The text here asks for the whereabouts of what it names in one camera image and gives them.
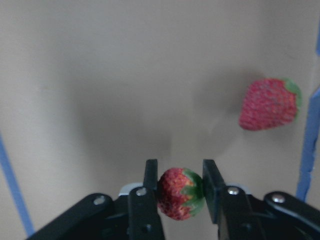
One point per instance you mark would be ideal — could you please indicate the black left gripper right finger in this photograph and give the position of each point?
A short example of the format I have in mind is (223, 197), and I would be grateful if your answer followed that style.
(229, 207)

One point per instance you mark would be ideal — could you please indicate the red strawberry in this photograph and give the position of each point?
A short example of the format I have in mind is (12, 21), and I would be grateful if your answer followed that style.
(270, 103)
(180, 193)

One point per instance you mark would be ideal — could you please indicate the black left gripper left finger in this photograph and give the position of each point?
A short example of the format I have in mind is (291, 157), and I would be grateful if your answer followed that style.
(144, 222)

